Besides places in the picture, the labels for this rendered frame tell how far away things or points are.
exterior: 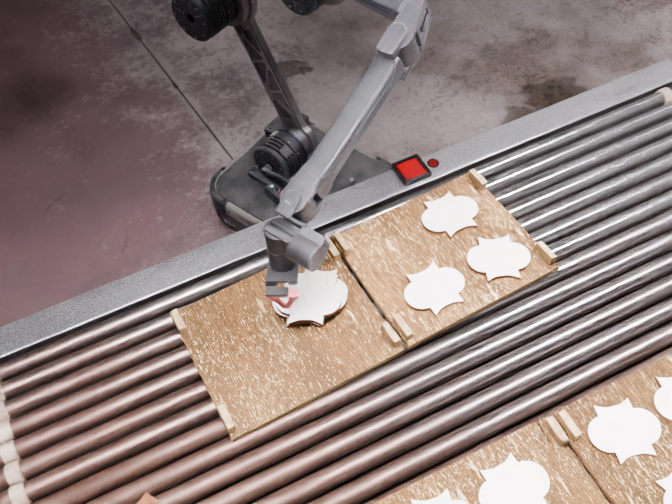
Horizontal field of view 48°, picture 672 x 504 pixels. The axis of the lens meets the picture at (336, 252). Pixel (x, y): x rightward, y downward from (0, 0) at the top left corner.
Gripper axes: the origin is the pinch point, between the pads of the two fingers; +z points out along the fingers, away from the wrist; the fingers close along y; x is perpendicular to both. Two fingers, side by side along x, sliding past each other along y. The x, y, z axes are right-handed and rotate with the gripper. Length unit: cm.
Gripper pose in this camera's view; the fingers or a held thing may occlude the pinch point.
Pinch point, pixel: (287, 286)
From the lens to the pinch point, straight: 160.7
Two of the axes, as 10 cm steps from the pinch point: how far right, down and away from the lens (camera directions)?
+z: 0.4, 6.2, 7.9
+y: 0.4, -7.9, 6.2
